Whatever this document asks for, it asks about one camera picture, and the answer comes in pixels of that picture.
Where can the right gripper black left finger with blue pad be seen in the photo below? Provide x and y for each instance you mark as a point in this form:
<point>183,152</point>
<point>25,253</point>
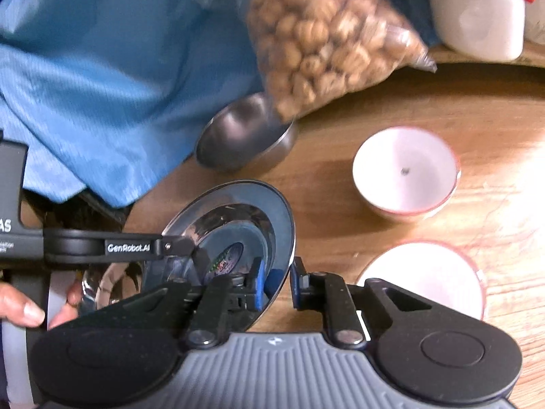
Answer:
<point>202,316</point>

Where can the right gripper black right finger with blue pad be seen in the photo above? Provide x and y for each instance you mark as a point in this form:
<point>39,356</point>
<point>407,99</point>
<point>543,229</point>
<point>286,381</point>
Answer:
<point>352,315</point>

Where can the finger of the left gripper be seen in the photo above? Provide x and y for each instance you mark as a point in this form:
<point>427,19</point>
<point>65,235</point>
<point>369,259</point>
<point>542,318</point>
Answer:
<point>78,247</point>

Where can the shiny steel plate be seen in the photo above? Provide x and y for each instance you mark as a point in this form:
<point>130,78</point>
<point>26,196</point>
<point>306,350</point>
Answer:
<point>230,225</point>

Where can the steel bowl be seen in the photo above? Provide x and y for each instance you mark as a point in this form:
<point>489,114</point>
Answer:
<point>246,135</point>

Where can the person's left hand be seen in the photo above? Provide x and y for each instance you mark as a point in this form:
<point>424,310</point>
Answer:
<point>23,312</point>

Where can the white bowl red rim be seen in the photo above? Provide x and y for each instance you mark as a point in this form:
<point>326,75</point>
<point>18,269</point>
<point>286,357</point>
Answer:
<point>405,174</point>
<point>433,270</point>

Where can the blue fabric cloth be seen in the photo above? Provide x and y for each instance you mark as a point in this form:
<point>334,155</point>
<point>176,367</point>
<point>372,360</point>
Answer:
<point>111,95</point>

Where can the clear bag of cookies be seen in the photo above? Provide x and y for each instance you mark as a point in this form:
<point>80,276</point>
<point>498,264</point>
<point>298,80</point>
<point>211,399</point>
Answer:
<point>311,52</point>

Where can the white plastic jug red handle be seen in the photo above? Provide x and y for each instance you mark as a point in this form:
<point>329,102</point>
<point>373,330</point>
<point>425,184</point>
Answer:
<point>488,30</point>

